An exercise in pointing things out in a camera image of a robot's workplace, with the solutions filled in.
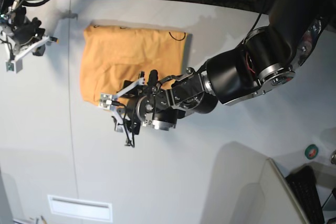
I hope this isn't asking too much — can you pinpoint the orange t-shirt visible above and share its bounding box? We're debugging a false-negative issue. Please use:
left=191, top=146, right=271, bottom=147
left=79, top=25, right=189, bottom=105

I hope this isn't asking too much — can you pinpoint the black keyboard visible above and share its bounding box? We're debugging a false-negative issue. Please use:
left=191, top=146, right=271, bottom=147
left=286, top=165, right=325, bottom=224

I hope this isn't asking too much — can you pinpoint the metal knob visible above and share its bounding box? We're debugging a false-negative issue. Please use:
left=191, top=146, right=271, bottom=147
left=330, top=151, right=336, bottom=165

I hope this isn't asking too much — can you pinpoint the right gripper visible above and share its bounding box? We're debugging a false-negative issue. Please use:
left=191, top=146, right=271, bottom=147
left=6, top=7, right=46, bottom=56

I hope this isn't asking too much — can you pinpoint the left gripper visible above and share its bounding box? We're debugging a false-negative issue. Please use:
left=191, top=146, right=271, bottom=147
left=113, top=70, right=178, bottom=147

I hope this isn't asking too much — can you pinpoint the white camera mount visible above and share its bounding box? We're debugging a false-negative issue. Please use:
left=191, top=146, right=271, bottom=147
left=1, top=30, right=59, bottom=73
left=98, top=71, right=145, bottom=133

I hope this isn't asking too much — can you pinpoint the green tape roll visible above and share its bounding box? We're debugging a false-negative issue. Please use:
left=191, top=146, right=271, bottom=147
left=304, top=144, right=319, bottom=160

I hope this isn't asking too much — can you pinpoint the grey side panel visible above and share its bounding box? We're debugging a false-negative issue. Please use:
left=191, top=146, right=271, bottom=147
left=230, top=158, right=309, bottom=224

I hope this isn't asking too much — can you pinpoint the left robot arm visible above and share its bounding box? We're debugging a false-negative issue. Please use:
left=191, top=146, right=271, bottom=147
left=113, top=0, right=335, bottom=147

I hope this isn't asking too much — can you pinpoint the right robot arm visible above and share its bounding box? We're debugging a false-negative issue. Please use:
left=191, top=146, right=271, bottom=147
left=1, top=0, right=57, bottom=61

